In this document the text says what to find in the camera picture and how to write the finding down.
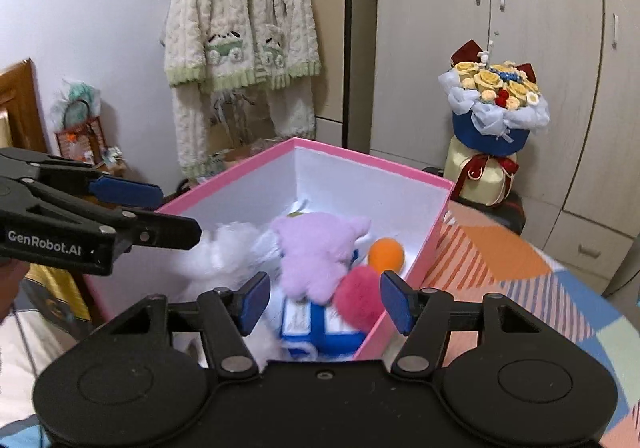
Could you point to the orange egg-shaped sponge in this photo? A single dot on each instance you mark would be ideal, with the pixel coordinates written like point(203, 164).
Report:
point(386, 254)

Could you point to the pink cardboard box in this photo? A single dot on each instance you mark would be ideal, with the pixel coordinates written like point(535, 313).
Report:
point(320, 173)

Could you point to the beige wardrobe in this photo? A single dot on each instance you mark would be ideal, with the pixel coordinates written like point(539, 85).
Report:
point(550, 3)

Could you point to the cream knitted cardigan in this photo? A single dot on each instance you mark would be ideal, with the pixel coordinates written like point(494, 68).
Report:
point(240, 18)

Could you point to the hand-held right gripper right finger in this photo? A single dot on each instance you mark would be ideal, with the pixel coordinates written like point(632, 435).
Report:
point(397, 300)

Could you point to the yellow flower bouquet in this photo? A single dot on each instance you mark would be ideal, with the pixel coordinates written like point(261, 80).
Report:
point(492, 93)

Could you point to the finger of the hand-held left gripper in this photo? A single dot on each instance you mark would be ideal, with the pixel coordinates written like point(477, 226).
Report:
point(125, 193)
point(160, 230)

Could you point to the purple plush toy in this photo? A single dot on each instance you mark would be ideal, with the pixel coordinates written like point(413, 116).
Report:
point(315, 253)

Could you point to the pink fluffy pompom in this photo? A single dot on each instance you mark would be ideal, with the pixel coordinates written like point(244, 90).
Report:
point(359, 298)

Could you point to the wooden furniture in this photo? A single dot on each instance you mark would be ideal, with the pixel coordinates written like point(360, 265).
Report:
point(20, 98)

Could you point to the white brown plush cat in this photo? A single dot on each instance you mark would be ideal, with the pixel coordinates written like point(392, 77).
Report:
point(220, 253)

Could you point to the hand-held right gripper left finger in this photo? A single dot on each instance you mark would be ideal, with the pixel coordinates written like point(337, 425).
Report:
point(254, 300)

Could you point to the woven basket with clutter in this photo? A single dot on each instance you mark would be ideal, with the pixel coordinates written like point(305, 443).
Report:
point(80, 128)

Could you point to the patchwork printed tablecloth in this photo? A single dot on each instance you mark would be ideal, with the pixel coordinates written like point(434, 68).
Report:
point(500, 268)

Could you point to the blue tissue packet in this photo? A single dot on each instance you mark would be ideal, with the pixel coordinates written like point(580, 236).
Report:
point(340, 333)

